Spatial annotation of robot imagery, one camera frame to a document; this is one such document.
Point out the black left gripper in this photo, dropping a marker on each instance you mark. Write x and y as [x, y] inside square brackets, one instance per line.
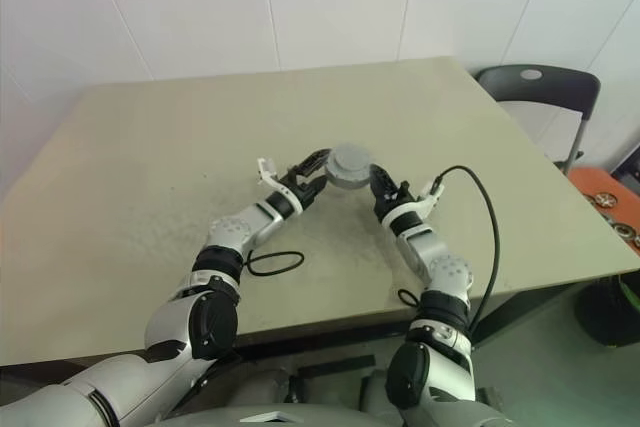
[297, 184]

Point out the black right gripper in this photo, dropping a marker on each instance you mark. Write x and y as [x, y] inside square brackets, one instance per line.
[400, 197]

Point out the grey motor cover with circuit board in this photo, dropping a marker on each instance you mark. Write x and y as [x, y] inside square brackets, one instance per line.
[350, 157]

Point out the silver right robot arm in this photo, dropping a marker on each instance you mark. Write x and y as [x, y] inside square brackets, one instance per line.
[450, 267]

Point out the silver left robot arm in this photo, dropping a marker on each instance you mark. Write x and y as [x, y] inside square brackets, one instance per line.
[230, 232]

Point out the black plastic chair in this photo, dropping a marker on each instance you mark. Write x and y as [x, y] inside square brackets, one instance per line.
[550, 92]

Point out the orange mat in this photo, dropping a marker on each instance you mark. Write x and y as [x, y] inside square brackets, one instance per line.
[590, 179]

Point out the grey robot torso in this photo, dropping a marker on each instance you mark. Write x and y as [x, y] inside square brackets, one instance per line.
[325, 417]

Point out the black round bin green stripe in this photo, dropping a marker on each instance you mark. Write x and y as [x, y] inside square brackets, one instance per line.
[600, 317]

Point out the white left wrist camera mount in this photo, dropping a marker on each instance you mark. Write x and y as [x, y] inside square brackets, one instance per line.
[267, 169]

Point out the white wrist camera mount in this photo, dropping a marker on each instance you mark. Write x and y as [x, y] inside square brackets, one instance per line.
[267, 169]
[430, 197]

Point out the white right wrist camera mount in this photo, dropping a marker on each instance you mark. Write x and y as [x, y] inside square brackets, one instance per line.
[430, 197]

